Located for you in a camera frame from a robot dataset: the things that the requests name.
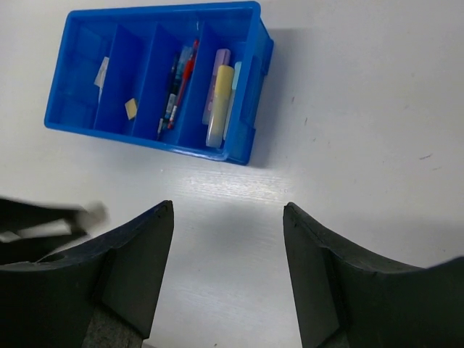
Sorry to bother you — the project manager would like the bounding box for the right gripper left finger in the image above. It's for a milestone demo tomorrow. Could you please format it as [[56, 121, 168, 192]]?
[[1, 200, 174, 347]]

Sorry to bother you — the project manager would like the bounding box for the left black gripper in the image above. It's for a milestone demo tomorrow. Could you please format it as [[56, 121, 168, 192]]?
[[1, 198, 91, 263]]

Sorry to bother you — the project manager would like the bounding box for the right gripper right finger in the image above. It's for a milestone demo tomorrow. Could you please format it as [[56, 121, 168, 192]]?
[[283, 203, 463, 347]]

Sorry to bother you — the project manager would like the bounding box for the tan eraser block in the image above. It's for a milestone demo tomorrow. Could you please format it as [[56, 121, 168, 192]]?
[[125, 98, 138, 120]]

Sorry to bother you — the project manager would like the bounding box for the white red eraser pack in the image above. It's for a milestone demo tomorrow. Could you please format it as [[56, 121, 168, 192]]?
[[94, 57, 109, 101]]

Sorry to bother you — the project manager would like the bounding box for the blue compartment tray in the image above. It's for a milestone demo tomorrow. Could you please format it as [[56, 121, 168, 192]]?
[[44, 1, 274, 165]]

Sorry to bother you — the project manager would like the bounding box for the yellow highlighter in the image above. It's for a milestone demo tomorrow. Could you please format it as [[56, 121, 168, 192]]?
[[206, 65, 234, 148]]

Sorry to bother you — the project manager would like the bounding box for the red pen crossed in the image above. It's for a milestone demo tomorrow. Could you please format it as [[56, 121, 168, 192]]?
[[167, 38, 199, 130]]

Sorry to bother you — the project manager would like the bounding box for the blue pen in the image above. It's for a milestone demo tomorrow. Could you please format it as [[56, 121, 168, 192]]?
[[157, 46, 192, 136]]

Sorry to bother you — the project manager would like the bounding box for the blue highlighter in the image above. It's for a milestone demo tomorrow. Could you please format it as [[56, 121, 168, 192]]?
[[223, 61, 242, 140]]

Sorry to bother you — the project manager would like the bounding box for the purple highlighter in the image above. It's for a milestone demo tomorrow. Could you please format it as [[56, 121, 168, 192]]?
[[202, 49, 231, 125]]

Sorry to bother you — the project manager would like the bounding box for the blue pen crossed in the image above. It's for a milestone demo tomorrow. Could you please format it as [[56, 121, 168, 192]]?
[[157, 53, 181, 140]]

